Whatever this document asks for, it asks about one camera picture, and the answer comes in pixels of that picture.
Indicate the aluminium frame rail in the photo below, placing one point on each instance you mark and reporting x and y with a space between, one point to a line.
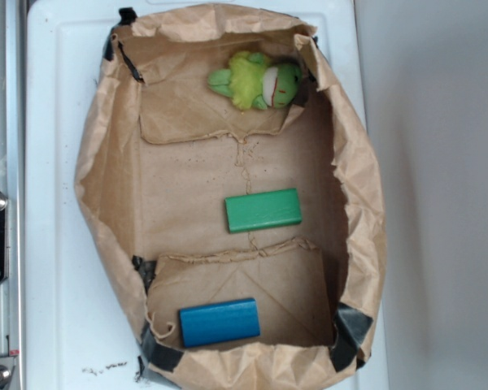
11 13

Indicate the green plush toy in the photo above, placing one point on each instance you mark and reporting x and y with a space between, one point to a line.
252 80

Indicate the green wooden block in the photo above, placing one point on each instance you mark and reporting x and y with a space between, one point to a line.
259 211

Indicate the blue wooden block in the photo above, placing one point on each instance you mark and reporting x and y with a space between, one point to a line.
219 322

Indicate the brown paper bag tray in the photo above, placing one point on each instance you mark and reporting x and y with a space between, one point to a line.
161 152

